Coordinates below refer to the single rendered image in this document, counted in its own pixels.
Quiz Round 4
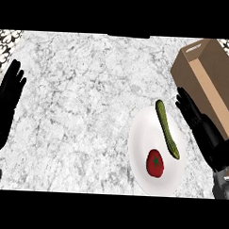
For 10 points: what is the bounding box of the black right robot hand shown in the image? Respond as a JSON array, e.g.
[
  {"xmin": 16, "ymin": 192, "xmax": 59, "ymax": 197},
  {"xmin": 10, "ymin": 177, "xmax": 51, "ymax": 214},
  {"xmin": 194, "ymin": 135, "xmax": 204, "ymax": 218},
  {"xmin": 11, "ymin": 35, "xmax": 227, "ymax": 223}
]
[{"xmin": 172, "ymin": 86, "xmax": 229, "ymax": 174}]

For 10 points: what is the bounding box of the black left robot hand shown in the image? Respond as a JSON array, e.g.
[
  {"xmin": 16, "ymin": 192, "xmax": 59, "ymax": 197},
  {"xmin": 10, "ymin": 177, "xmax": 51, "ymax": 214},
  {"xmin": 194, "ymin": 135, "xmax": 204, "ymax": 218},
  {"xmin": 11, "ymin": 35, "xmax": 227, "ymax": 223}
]
[{"xmin": 0, "ymin": 57, "xmax": 28, "ymax": 155}]

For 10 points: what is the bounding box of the brown cardboard box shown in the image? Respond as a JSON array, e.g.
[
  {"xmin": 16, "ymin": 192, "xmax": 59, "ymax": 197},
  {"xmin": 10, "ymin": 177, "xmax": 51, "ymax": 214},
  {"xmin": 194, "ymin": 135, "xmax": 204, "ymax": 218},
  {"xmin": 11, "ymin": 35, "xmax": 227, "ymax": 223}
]
[{"xmin": 166, "ymin": 37, "xmax": 229, "ymax": 141}]

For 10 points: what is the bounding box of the white plate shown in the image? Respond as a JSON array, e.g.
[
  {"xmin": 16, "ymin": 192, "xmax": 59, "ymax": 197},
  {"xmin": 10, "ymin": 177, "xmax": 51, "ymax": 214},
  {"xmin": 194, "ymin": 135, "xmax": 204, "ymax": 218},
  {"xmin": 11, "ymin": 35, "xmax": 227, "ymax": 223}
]
[{"xmin": 125, "ymin": 104, "xmax": 188, "ymax": 198}]

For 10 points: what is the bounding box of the red tomato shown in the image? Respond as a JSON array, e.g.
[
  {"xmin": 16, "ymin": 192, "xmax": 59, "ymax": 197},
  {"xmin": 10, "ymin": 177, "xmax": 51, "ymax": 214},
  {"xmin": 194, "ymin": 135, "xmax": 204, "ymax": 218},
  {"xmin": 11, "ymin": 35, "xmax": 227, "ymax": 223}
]
[{"xmin": 145, "ymin": 148, "xmax": 166, "ymax": 179}]

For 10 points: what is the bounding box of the green cucumber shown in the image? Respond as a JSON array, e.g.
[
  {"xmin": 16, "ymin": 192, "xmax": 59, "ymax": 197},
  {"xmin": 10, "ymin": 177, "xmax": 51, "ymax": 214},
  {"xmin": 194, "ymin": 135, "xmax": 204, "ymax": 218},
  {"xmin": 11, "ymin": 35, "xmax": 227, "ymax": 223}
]
[{"xmin": 152, "ymin": 98, "xmax": 183, "ymax": 161}]

